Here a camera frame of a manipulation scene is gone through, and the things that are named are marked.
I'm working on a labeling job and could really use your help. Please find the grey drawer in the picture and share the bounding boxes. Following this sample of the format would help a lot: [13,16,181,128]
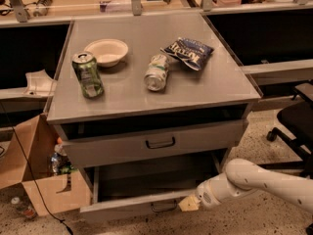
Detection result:
[80,149,227,223]
[55,119,248,167]

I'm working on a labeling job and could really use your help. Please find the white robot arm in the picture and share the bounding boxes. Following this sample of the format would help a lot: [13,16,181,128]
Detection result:
[178,159,313,213]

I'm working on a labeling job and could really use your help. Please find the grey drawer cabinet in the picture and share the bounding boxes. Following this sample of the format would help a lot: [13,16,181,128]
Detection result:
[46,13,262,181]

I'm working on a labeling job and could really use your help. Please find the grey top drawer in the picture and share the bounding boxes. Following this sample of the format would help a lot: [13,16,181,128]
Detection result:
[55,119,248,167]

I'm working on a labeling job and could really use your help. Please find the white soda can lying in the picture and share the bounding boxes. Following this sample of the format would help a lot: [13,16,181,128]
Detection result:
[144,54,169,91]

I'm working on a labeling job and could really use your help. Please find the bottles inside cardboard box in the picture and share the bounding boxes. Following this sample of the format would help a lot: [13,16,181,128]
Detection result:
[50,138,75,175]

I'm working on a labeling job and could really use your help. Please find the black office chair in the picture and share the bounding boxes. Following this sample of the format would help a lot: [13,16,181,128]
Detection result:
[257,81,313,235]

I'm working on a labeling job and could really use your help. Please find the blue chip bag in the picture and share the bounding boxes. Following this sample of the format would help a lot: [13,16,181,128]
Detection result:
[160,37,214,71]

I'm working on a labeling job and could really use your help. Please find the plastic bottle on floor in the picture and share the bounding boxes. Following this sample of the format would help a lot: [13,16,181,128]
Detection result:
[11,197,36,219]

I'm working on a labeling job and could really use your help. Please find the cardboard box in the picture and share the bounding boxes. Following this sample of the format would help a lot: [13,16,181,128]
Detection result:
[0,116,91,216]

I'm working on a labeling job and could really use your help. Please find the white paper bowl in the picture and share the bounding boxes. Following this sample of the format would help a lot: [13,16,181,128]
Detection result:
[84,39,128,68]

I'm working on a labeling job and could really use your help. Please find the green soda can upright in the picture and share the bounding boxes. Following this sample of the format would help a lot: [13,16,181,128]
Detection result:
[71,52,104,99]

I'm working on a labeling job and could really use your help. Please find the grey handheld tool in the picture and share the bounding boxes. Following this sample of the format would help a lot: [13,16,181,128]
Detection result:
[33,0,53,17]

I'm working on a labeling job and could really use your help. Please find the black cable on floor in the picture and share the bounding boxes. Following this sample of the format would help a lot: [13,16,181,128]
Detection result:
[0,105,74,235]

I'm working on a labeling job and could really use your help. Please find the white bracket plate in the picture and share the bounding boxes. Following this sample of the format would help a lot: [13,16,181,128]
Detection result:
[23,70,57,97]

